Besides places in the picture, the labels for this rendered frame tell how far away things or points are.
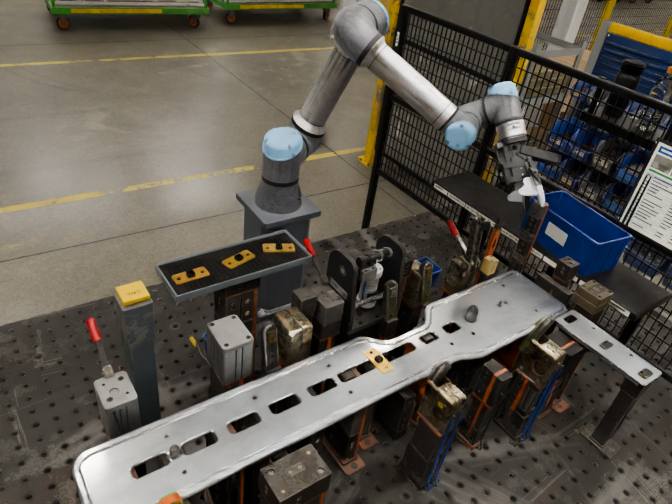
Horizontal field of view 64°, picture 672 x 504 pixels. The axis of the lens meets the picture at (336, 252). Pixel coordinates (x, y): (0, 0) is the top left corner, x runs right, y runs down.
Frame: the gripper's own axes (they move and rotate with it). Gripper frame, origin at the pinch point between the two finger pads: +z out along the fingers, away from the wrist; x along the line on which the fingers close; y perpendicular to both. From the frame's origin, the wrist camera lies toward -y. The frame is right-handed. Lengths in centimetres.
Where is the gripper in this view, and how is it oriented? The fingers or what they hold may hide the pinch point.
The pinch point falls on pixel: (536, 209)
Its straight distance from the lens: 156.9
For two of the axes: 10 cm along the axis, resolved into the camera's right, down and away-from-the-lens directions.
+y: -9.8, 2.1, 0.6
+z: 2.1, 9.8, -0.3
